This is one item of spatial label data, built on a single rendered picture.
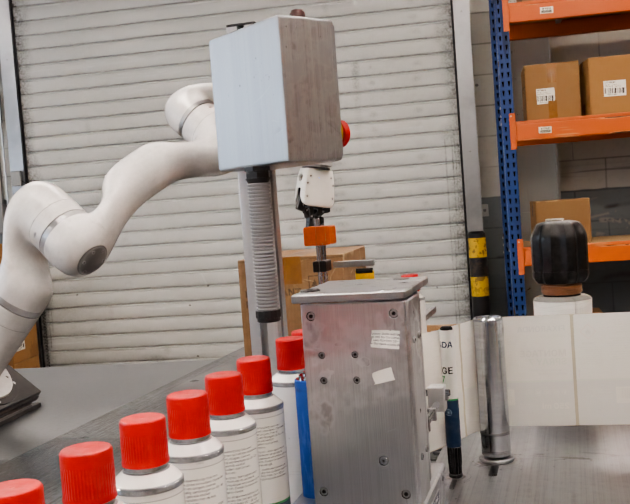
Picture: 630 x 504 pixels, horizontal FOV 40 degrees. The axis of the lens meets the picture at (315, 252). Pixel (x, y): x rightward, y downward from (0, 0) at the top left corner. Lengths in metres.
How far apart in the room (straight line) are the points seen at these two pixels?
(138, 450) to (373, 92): 5.17
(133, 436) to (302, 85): 0.64
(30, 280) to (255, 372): 1.03
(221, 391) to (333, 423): 0.13
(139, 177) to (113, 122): 4.32
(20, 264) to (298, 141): 0.84
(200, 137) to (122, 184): 0.20
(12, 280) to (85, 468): 1.26
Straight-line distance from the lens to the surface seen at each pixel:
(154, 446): 0.63
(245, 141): 1.20
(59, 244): 1.73
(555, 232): 1.30
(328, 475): 0.84
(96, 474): 0.57
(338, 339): 0.81
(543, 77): 5.14
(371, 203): 5.68
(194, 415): 0.69
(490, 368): 1.13
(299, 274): 1.89
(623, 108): 5.13
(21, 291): 1.80
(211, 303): 5.93
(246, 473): 0.77
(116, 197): 1.77
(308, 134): 1.14
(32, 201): 1.79
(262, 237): 1.15
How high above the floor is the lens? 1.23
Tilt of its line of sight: 3 degrees down
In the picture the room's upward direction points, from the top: 4 degrees counter-clockwise
